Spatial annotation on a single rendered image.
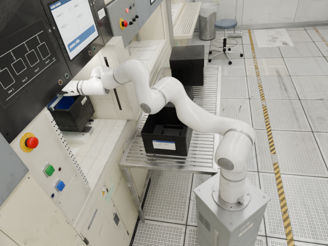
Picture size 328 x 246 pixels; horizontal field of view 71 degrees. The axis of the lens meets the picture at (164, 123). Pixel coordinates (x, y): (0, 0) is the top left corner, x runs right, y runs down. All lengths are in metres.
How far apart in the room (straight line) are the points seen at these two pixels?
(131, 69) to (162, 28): 1.82
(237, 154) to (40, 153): 0.72
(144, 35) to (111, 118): 1.46
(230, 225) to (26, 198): 0.85
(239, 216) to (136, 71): 0.82
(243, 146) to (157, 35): 2.11
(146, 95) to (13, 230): 0.64
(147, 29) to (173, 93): 1.89
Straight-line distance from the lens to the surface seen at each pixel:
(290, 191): 2.33
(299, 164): 2.56
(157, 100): 0.95
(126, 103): 1.53
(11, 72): 0.85
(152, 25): 2.82
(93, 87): 1.31
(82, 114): 1.51
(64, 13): 1.09
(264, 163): 2.47
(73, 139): 1.57
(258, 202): 1.29
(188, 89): 1.84
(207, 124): 0.96
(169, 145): 1.39
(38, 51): 0.94
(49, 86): 0.97
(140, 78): 0.99
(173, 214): 2.10
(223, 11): 5.43
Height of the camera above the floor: 1.84
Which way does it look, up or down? 40 degrees down
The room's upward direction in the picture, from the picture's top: 9 degrees counter-clockwise
